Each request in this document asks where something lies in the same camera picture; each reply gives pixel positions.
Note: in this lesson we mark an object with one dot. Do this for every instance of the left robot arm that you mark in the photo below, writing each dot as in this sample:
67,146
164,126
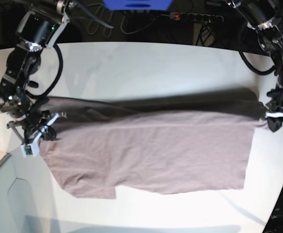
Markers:
265,17

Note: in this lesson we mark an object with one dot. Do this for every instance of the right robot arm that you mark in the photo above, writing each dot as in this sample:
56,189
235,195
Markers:
38,30

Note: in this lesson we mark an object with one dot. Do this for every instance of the black power strip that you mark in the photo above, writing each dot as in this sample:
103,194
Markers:
196,18

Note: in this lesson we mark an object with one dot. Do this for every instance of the blue bin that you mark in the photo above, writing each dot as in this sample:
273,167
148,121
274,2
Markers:
123,5

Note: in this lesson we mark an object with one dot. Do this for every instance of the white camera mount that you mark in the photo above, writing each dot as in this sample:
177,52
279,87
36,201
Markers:
273,115
32,147

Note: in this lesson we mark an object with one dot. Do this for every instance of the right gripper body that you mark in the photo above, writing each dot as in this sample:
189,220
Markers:
23,127

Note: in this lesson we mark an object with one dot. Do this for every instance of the mauve t-shirt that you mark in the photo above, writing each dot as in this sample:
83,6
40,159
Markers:
176,148

